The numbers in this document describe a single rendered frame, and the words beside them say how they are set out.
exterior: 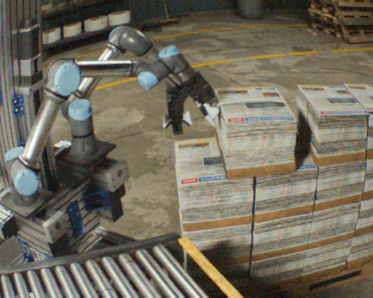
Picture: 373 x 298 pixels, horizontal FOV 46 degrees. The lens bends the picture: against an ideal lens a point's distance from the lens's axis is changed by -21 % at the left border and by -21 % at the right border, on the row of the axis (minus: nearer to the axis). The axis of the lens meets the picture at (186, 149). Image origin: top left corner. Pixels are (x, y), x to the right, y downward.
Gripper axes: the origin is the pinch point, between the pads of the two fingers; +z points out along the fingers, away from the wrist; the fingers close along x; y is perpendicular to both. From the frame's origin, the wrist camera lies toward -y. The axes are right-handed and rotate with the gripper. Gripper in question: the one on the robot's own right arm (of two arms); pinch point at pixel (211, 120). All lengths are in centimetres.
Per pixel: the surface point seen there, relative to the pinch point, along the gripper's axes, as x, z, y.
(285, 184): -18.4, 32.9, 13.2
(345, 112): -16, 22, 54
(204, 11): 712, 110, 19
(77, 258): -63, -10, -56
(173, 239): -51, 7, -26
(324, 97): 1, 19, 50
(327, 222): -20, 66, 23
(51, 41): 550, -34, -203
